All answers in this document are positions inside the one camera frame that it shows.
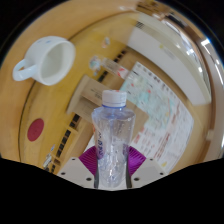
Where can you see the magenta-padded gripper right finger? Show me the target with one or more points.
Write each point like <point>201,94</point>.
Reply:
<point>143,168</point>

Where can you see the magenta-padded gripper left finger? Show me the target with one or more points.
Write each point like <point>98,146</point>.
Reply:
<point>75,170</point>

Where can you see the clear white-capped plastic bottle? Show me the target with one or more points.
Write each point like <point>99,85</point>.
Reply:
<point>113,140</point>

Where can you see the flat round red coaster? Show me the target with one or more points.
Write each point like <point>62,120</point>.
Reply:
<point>35,130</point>

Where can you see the white ceramic mug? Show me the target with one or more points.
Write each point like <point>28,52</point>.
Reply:
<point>50,60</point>

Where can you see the printed paper wall posters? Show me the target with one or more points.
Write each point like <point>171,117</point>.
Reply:
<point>160,113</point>

